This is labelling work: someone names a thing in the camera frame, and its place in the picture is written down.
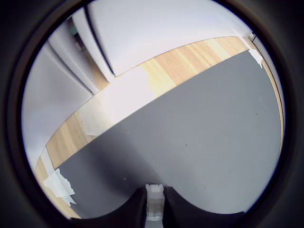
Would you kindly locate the white masking tape piece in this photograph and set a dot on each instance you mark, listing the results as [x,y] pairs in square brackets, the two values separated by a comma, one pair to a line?
[58,186]
[256,57]

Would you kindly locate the pale grey partition panel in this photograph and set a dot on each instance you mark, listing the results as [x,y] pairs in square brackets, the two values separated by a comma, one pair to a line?
[166,31]
[52,102]

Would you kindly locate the dark grey table mat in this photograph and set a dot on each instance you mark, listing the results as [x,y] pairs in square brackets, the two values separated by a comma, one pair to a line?
[190,130]

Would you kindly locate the small white plastic terminal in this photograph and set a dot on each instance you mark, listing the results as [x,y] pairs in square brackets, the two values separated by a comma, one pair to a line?
[154,202]

